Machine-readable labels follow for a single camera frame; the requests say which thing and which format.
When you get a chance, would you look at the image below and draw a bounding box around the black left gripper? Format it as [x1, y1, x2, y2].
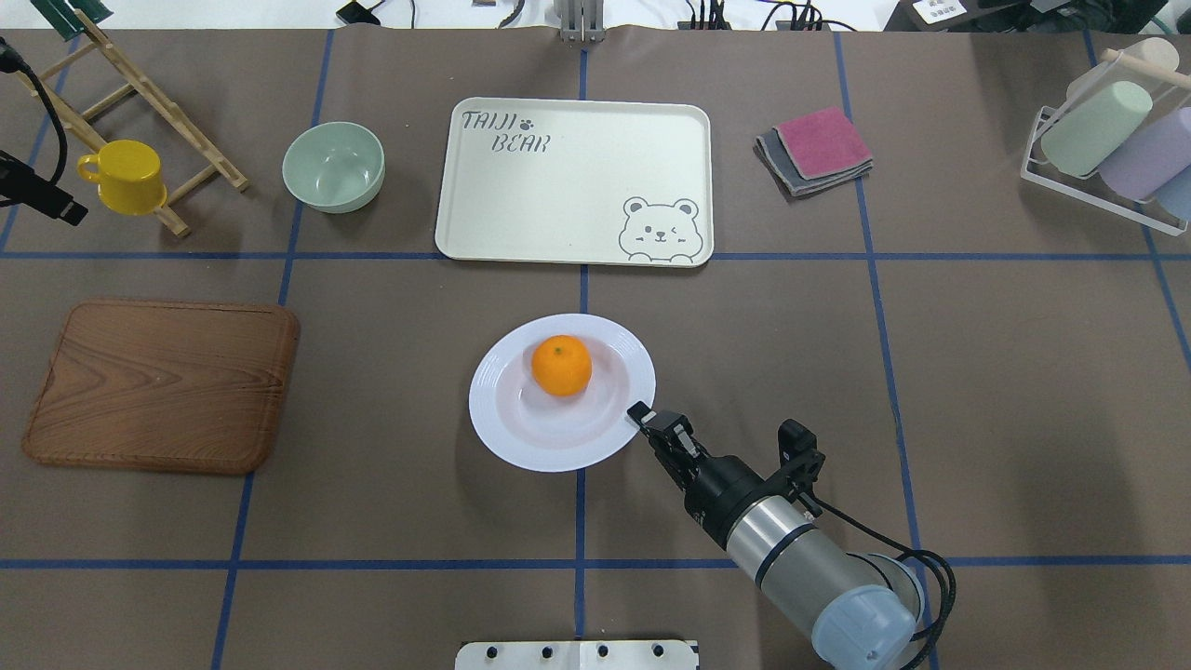
[1, 150, 88, 226]

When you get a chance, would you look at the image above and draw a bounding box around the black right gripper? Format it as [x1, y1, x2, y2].
[628, 400, 825, 550]

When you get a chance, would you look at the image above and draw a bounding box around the orange fruit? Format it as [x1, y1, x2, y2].
[530, 336, 593, 397]

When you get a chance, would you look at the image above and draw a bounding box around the white plate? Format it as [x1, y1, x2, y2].
[468, 314, 656, 474]

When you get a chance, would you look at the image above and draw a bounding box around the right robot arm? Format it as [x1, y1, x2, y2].
[628, 402, 958, 669]

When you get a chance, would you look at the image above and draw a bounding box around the cream bear tray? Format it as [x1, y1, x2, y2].
[435, 98, 715, 268]

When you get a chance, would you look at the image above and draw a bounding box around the yellow mug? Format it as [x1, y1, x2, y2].
[76, 140, 167, 217]

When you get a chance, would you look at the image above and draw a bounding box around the wooden dish rack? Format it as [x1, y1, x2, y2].
[0, 7, 250, 237]

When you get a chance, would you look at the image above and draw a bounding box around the dark green mug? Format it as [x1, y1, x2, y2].
[30, 0, 114, 40]

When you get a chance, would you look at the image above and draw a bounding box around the wooden cutting board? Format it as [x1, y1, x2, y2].
[21, 300, 301, 475]

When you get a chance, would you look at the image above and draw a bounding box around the green bowl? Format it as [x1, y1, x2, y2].
[281, 120, 386, 215]

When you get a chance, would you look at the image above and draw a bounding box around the grey cloth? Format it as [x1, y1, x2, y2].
[756, 129, 873, 198]

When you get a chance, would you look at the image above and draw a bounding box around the pink cloth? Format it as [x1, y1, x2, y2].
[774, 106, 873, 180]

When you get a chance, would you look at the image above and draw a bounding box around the small black device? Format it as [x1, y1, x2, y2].
[335, 1, 384, 25]

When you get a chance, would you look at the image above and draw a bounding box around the green plastic cup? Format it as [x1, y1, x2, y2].
[1039, 81, 1153, 179]

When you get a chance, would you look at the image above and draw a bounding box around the purple plastic cup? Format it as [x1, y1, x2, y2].
[1098, 106, 1190, 202]

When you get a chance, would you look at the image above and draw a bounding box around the blue plastic cup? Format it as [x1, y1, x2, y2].
[1154, 167, 1191, 221]

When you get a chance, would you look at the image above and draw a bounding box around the beige plastic cup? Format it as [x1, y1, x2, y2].
[1066, 37, 1180, 101]

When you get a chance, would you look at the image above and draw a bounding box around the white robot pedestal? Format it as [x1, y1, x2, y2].
[454, 639, 701, 669]

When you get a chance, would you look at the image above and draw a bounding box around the aluminium frame post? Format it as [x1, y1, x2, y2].
[553, 0, 607, 44]

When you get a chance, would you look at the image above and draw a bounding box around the white wire cup rack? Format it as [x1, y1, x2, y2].
[1019, 37, 1190, 236]

